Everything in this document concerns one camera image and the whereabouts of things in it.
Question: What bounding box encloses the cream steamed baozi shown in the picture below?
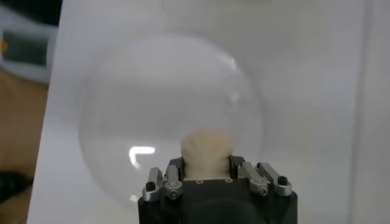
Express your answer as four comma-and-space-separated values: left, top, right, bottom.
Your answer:
180, 127, 234, 181

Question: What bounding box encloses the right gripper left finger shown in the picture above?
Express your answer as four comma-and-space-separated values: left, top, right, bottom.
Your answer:
141, 156, 186, 202

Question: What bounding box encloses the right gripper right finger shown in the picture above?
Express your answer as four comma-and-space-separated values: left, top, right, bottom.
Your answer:
228, 155, 293, 197

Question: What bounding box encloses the white housing with dark panel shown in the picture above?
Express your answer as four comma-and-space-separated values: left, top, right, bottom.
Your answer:
0, 5, 59, 85

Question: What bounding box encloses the white round plate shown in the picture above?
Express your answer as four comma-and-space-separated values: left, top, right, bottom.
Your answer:
78, 32, 265, 211

